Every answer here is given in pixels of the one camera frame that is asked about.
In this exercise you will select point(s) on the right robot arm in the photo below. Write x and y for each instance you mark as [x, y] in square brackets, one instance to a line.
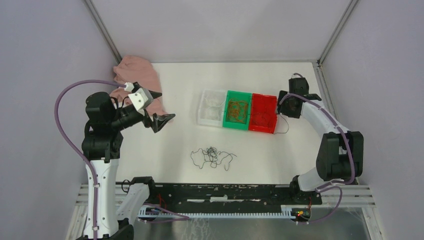
[340, 156]

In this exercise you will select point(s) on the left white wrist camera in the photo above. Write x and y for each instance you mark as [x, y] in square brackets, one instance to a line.
[139, 96]

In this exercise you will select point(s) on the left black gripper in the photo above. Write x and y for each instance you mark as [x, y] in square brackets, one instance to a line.
[158, 121]

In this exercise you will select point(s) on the green plastic bin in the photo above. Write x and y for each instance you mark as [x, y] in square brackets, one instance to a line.
[237, 110]

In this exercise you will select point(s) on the aluminium frame rail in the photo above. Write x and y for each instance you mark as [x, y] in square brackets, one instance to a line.
[353, 196]

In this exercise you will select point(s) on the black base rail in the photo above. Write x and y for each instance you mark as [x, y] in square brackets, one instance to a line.
[196, 198]

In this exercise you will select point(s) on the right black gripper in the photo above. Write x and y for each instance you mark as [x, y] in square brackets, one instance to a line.
[281, 108]

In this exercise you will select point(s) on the pink cloth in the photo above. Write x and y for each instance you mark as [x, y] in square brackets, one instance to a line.
[134, 69]

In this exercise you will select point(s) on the clear plastic bin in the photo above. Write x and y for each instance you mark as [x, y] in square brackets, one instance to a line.
[211, 108]

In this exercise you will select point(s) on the white slotted cable duct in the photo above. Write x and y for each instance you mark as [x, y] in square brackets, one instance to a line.
[147, 212]

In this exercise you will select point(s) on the red plastic bin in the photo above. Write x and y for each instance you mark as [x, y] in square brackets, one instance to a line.
[263, 117]

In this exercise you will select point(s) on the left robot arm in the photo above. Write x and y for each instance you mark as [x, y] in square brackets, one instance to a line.
[101, 147]

